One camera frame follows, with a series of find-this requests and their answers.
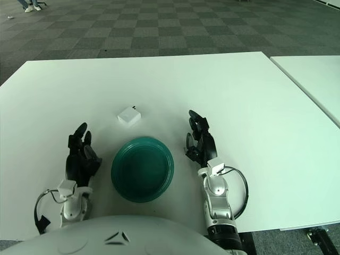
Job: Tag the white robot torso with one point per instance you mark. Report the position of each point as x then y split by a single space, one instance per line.
119 239

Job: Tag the white square charger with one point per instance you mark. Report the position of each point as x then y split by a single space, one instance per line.
128 117

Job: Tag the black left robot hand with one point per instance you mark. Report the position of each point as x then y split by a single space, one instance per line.
82 162

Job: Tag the green round plate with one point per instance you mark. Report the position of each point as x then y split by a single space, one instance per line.
142 170

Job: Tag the person leg in jeans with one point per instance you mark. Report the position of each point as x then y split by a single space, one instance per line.
23 3

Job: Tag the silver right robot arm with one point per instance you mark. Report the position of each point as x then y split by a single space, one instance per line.
217 196

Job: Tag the white sneaker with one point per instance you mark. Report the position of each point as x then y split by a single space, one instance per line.
29 9
37 8

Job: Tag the white neighbouring table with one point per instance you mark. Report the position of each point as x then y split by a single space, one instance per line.
316 79

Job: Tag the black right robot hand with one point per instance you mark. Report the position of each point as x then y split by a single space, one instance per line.
207 144

